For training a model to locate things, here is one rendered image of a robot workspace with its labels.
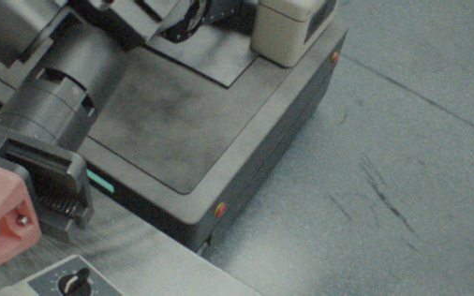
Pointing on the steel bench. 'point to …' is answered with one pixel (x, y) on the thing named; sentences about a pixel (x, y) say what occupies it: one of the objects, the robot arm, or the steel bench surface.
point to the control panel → (49, 284)
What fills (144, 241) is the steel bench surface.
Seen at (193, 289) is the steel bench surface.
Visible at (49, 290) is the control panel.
